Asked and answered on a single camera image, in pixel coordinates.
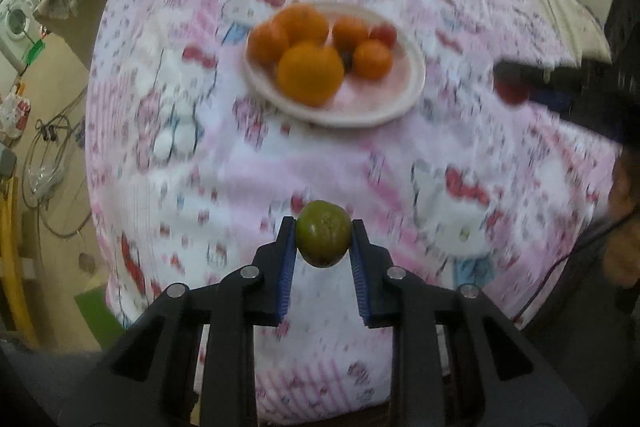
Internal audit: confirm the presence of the small mandarin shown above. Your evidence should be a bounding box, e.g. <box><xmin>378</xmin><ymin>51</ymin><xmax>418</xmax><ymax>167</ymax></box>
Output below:
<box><xmin>246</xmin><ymin>20</ymin><xmax>290</xmax><ymax>68</ymax></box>
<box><xmin>331</xmin><ymin>15</ymin><xmax>369</xmax><ymax>53</ymax></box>
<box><xmin>352</xmin><ymin>39</ymin><xmax>393</xmax><ymax>80</ymax></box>

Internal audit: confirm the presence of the white washing machine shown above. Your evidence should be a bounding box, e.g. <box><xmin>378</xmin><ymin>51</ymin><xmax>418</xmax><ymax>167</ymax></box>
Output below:
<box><xmin>0</xmin><ymin>0</ymin><xmax>40</xmax><ymax>76</ymax></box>

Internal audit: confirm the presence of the pink Hello Kitty bedsheet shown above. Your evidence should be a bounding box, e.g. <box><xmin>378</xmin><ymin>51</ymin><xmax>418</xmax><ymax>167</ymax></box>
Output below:
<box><xmin>84</xmin><ymin>0</ymin><xmax>626</xmax><ymax>425</ymax></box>

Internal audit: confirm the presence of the person's right hand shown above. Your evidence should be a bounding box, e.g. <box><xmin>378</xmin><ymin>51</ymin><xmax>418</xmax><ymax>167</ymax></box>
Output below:
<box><xmin>603</xmin><ymin>150</ymin><xmax>639</xmax><ymax>288</ymax></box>

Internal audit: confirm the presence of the red cherry tomato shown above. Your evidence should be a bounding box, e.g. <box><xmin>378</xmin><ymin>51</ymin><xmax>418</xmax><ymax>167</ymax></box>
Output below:
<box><xmin>369</xmin><ymin>23</ymin><xmax>397</xmax><ymax>50</ymax></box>
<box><xmin>494</xmin><ymin>79</ymin><xmax>530</xmax><ymax>106</ymax></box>

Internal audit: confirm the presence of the medium orange with sticker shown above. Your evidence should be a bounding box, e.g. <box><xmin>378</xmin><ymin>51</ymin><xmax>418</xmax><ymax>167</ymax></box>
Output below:
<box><xmin>273</xmin><ymin>3</ymin><xmax>330</xmax><ymax>46</ymax></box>

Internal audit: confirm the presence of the pink strawberry plate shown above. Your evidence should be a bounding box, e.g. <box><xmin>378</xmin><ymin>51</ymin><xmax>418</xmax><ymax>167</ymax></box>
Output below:
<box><xmin>244</xmin><ymin>2</ymin><xmax>426</xmax><ymax>129</ymax></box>

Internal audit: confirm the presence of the grey cable loop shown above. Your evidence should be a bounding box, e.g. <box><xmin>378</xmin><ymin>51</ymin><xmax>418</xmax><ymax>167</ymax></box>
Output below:
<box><xmin>22</xmin><ymin>85</ymin><xmax>94</xmax><ymax>239</ymax></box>

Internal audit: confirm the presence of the green lime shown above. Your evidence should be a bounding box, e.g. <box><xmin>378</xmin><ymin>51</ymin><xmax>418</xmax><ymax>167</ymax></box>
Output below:
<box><xmin>295</xmin><ymin>200</ymin><xmax>352</xmax><ymax>269</ymax></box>

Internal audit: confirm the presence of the large orange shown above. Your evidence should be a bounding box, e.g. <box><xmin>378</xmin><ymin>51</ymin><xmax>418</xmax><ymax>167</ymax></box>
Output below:
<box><xmin>276</xmin><ymin>41</ymin><xmax>345</xmax><ymax>107</ymax></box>

